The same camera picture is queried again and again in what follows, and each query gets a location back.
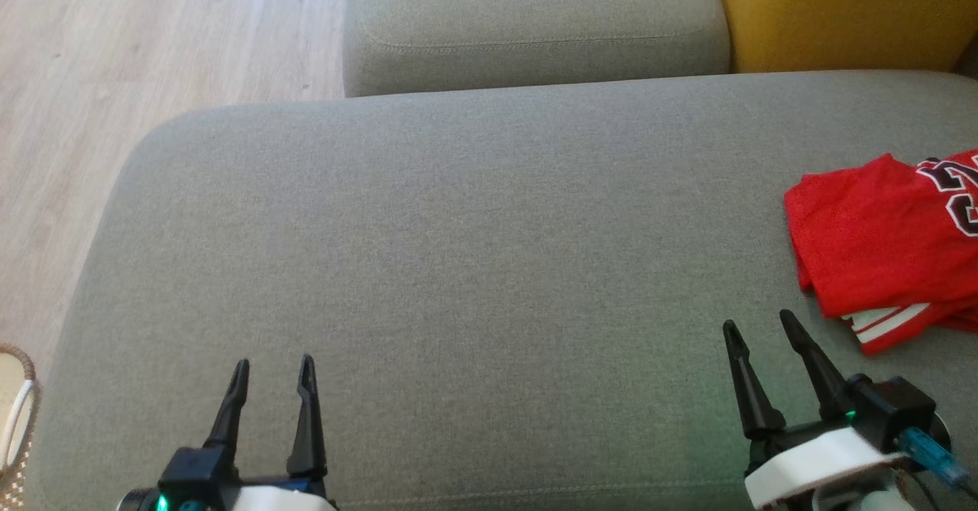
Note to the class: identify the yellow cushion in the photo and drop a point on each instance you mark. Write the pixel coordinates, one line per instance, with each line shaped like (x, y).
(840, 11)

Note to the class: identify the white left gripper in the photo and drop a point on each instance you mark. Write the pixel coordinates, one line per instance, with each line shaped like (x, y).
(283, 499)

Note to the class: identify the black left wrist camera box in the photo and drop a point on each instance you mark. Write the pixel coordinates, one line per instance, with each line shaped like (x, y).
(195, 469)

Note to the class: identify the small grey sofa cushion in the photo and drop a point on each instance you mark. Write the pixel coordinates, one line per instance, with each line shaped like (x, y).
(535, 30)

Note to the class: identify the red white basketball jersey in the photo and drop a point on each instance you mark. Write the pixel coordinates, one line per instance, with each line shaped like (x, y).
(871, 244)

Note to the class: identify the large grey sofa seat cushion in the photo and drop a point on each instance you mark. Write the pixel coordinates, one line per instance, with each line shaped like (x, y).
(458, 305)

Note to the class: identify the dark grey sofa backrest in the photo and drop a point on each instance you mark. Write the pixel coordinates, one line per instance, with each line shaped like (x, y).
(969, 56)

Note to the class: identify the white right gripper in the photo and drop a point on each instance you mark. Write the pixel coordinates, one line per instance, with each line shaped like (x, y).
(817, 457)

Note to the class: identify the woven wicker basket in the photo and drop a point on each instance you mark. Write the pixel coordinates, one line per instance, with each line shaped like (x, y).
(17, 404)

